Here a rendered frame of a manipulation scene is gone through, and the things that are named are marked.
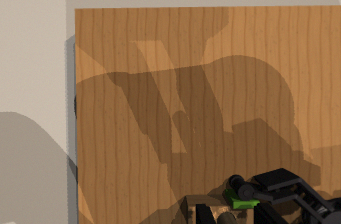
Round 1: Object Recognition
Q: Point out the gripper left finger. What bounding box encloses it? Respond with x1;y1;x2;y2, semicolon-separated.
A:
196;204;216;224

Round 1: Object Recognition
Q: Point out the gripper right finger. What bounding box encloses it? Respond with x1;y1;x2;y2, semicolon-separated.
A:
253;203;289;224

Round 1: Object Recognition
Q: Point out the small wooden block with hole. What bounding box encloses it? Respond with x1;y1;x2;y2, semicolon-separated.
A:
186;194;253;224

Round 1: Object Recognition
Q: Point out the brown wooden board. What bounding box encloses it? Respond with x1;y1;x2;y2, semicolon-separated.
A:
75;5;341;224

